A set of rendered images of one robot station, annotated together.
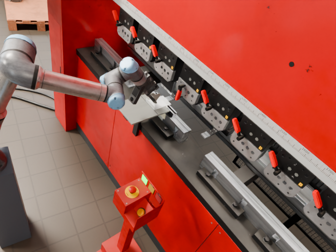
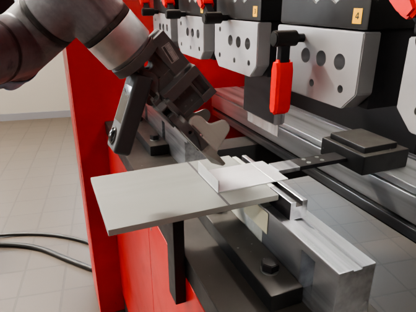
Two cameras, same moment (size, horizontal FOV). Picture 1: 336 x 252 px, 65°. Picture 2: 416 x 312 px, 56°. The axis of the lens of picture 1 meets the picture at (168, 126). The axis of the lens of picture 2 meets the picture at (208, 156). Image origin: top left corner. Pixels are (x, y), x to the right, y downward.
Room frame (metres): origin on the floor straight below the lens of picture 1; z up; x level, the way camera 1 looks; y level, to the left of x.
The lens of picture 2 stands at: (0.66, -0.14, 1.28)
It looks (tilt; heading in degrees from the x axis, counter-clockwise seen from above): 22 degrees down; 29
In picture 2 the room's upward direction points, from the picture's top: straight up
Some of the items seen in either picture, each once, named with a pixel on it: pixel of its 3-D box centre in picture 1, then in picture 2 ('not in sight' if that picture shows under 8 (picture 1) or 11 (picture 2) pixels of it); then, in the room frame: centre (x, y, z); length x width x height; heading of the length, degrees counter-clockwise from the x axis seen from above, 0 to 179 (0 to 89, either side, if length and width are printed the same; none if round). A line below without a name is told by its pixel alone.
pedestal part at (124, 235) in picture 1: (128, 230); not in sight; (0.71, 0.02, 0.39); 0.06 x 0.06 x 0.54; 52
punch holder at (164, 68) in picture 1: (170, 61); (258, 17); (1.27, 0.10, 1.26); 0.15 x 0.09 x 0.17; 52
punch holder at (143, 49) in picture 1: (149, 42); (208, 13); (1.39, 0.26, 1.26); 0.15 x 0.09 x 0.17; 52
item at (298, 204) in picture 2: (164, 104); (265, 183); (1.24, 0.06, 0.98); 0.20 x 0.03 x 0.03; 52
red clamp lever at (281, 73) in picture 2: (180, 92); (286, 73); (1.11, 0.00, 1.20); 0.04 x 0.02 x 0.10; 142
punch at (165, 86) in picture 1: (167, 83); (263, 100); (1.25, 0.08, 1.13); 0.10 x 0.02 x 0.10; 52
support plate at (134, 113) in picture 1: (142, 107); (180, 188); (1.14, 0.17, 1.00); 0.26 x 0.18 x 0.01; 142
